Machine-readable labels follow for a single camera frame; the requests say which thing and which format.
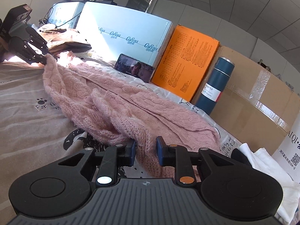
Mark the light blue Cabau carton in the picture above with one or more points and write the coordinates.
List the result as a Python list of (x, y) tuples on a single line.
[(113, 30)]

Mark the dark blue vacuum bottle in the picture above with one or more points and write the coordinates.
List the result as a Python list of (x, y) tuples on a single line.
[(215, 85)]

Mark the orange cardboard box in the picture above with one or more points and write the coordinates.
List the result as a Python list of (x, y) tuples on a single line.
[(185, 62)]

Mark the pink knitted sweater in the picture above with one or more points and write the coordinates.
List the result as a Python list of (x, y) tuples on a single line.
[(113, 111)]

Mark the cartoon print bed sheet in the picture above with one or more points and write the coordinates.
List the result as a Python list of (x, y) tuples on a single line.
[(33, 127)]

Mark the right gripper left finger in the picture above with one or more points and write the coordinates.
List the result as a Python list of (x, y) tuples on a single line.
[(108, 162)]

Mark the white paper shopping bag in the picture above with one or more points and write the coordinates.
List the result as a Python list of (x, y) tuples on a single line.
[(287, 154)]

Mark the black sock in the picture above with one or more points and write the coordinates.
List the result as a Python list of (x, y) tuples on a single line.
[(237, 155)]

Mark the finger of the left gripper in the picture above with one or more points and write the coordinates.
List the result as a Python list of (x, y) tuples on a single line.
[(24, 51), (37, 40)]

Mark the smartphone with lit screen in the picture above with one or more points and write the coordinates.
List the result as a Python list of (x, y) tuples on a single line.
[(133, 67)]

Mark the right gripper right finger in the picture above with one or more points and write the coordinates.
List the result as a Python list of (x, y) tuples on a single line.
[(178, 157)]

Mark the large brown cardboard box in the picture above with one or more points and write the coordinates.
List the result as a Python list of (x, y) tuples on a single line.
[(255, 107)]

